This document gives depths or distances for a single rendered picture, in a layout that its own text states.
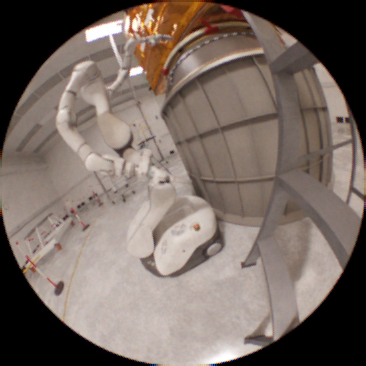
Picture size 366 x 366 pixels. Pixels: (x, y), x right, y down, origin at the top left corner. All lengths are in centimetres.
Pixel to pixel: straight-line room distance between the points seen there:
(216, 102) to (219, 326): 127
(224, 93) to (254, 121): 24
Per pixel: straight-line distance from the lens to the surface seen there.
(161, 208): 68
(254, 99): 76
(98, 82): 86
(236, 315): 79
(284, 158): 37
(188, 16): 138
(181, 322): 86
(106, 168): 49
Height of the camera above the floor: 79
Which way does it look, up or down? 19 degrees down
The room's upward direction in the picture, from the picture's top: 25 degrees counter-clockwise
